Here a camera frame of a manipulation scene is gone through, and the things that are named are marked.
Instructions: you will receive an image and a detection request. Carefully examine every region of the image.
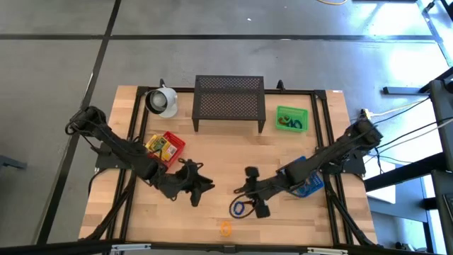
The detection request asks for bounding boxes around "black camera rig bar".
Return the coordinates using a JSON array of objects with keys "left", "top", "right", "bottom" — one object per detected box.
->
[{"left": 0, "top": 239, "right": 453, "bottom": 255}]

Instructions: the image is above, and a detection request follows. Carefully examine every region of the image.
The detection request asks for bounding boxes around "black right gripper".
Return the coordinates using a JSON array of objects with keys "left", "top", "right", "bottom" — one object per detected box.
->
[{"left": 234, "top": 166, "right": 295, "bottom": 219}]

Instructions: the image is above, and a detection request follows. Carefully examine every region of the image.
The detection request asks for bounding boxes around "black perforated metal desk riser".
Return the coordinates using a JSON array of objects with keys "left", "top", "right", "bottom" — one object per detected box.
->
[{"left": 191, "top": 74, "right": 267, "bottom": 134}]

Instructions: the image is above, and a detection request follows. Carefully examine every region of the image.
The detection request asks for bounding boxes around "yellow coil wristband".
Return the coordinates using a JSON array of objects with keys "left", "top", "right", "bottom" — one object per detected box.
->
[{"left": 219, "top": 220, "right": 233, "bottom": 238}]

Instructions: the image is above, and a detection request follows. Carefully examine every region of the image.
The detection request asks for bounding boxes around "red plastic basket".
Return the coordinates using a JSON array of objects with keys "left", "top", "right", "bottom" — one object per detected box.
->
[{"left": 147, "top": 130, "right": 187, "bottom": 169}]

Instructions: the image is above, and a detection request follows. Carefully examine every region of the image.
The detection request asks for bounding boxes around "green plastic basket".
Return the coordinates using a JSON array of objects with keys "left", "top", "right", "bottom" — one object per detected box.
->
[{"left": 275, "top": 105, "right": 309, "bottom": 134}]

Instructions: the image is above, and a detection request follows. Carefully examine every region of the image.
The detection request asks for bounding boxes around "grey chair base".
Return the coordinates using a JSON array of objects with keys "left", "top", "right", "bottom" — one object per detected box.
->
[{"left": 0, "top": 141, "right": 28, "bottom": 171}]

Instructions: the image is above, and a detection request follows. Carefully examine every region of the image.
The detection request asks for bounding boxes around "blue plastic basket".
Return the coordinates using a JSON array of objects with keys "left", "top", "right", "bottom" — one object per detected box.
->
[{"left": 292, "top": 155, "right": 326, "bottom": 198}]

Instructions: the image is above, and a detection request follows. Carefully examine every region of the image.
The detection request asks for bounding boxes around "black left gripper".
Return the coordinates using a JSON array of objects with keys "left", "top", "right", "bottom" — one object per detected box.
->
[{"left": 155, "top": 158, "right": 216, "bottom": 208}]

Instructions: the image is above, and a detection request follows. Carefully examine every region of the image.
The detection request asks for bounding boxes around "black desk frame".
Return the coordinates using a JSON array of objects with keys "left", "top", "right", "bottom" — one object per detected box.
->
[{"left": 364, "top": 67, "right": 453, "bottom": 255}]

